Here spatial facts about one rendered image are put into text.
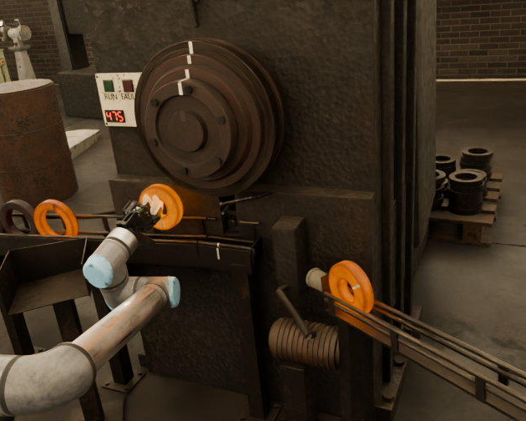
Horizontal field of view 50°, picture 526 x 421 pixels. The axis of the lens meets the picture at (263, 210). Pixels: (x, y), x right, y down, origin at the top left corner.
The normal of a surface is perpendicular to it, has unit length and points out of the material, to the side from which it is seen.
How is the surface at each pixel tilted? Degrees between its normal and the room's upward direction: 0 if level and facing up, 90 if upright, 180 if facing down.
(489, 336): 0
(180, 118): 90
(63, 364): 42
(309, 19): 90
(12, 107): 90
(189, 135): 90
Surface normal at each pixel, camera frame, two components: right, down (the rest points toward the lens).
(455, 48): -0.40, 0.40
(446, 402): -0.09, -0.92
